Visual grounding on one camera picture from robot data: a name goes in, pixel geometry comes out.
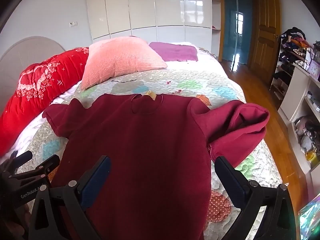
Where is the wooden panel door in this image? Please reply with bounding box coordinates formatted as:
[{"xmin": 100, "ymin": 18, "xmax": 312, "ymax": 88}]
[{"xmin": 250, "ymin": 0, "xmax": 283, "ymax": 85}]

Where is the glossy white wardrobe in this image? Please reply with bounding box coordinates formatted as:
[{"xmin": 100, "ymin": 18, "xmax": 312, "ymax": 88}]
[{"xmin": 86, "ymin": 0, "xmax": 221, "ymax": 44}]

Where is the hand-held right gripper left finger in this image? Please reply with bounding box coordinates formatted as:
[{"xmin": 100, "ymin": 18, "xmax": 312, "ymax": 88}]
[{"xmin": 28, "ymin": 155, "xmax": 112, "ymax": 240}]

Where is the rack full of clothes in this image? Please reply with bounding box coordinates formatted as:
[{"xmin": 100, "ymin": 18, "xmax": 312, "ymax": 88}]
[{"xmin": 270, "ymin": 27, "xmax": 314, "ymax": 100}]

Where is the colourful printed box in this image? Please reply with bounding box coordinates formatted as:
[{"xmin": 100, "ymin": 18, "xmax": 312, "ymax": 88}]
[{"xmin": 297, "ymin": 195, "xmax": 320, "ymax": 240}]

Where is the yellow container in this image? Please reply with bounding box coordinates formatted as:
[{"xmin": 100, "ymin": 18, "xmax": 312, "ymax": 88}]
[{"xmin": 306, "ymin": 151, "xmax": 318, "ymax": 168}]

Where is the maroon short-sleeved shirt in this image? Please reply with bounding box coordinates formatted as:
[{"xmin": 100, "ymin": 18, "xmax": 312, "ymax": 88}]
[{"xmin": 42, "ymin": 93, "xmax": 270, "ymax": 240}]

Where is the white shelf unit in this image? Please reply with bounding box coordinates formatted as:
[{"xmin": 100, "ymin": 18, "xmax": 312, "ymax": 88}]
[{"xmin": 277, "ymin": 62, "xmax": 320, "ymax": 180}]

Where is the pink ribbed pillow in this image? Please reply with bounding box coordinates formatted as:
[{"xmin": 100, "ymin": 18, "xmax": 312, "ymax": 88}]
[{"xmin": 80, "ymin": 36, "xmax": 168, "ymax": 90}]

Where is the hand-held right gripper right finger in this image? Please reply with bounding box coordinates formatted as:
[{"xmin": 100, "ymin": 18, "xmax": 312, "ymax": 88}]
[{"xmin": 214, "ymin": 156, "xmax": 300, "ymax": 240}]

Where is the white rounded headboard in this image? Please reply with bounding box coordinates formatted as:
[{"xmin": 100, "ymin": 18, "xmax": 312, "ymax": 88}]
[{"xmin": 0, "ymin": 36, "xmax": 66, "ymax": 80}]

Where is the small purple clock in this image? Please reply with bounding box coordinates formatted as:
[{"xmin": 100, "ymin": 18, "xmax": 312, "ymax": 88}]
[{"xmin": 308, "ymin": 62, "xmax": 320, "ymax": 80}]

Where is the pastel patchwork quilt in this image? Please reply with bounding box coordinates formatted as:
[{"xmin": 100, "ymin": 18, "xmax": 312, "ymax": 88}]
[{"xmin": 5, "ymin": 41, "xmax": 284, "ymax": 240}]

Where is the purple towel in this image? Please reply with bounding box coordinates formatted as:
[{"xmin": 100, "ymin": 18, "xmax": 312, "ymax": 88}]
[{"xmin": 149, "ymin": 42, "xmax": 198, "ymax": 62}]

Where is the clutter of cables and bags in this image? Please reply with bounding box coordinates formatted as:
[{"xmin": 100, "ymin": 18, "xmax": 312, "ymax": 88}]
[{"xmin": 294, "ymin": 116, "xmax": 318, "ymax": 154}]

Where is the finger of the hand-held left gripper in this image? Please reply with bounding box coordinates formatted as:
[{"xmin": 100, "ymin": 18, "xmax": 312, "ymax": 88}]
[
  {"xmin": 7, "ymin": 151, "xmax": 33, "ymax": 174},
  {"xmin": 10, "ymin": 154, "xmax": 61, "ymax": 181}
]

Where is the dark ornate mantel clock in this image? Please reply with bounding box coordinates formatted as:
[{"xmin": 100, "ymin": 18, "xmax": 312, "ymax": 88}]
[{"xmin": 312, "ymin": 41, "xmax": 320, "ymax": 63}]

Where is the blue glass door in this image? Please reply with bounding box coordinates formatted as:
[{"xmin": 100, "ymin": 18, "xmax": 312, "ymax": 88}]
[{"xmin": 222, "ymin": 0, "xmax": 254, "ymax": 68}]

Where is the red quilted pillow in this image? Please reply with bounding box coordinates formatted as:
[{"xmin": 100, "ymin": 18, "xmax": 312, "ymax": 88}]
[{"xmin": 0, "ymin": 47, "xmax": 90, "ymax": 155}]

